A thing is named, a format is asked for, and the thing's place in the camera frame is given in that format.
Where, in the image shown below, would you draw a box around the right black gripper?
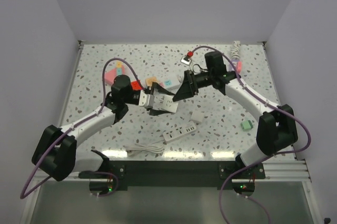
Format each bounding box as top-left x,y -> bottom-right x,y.
173,69 -> 214,101

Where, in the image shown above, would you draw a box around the small white cube adapter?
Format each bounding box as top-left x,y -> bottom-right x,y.
190,110 -> 204,124

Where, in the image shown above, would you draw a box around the white cube socket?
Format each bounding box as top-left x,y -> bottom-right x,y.
153,94 -> 179,114

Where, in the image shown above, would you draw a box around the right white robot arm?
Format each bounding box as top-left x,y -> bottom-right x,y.
173,52 -> 298,178

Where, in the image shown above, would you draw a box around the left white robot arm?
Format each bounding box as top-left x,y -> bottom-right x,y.
32,75 -> 174,181

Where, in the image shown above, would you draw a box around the pink plug adapter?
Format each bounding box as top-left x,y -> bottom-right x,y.
235,61 -> 242,74

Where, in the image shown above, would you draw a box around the long white power strip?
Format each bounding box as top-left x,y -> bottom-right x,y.
156,74 -> 183,91

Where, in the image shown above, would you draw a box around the beige dragon cube socket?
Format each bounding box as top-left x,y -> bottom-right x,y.
145,76 -> 157,87

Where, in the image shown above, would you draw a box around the red cube socket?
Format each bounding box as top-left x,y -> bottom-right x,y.
131,80 -> 143,91

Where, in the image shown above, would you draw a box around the white usb power strip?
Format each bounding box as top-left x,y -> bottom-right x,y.
163,121 -> 197,144

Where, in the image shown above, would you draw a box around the pink triangular power strip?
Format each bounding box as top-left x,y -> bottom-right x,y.
104,61 -> 125,85

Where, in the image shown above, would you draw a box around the purple power strip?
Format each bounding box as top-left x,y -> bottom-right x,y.
229,59 -> 240,72

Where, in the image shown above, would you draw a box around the green cube socket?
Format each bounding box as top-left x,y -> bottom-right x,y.
240,120 -> 253,131

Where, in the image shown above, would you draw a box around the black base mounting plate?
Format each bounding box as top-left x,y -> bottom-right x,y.
78,160 -> 264,192

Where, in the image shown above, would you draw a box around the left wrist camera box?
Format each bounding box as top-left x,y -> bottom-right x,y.
138,90 -> 154,109

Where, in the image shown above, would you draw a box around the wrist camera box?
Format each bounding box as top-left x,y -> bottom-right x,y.
180,55 -> 192,66
138,90 -> 154,109

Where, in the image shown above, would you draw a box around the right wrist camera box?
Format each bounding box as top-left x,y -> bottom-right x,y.
180,55 -> 192,66

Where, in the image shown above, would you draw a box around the white power strip cord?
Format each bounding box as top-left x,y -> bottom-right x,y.
124,139 -> 168,157

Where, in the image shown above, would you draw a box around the white coiled purple-strip cord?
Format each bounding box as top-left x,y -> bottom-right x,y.
230,40 -> 242,61

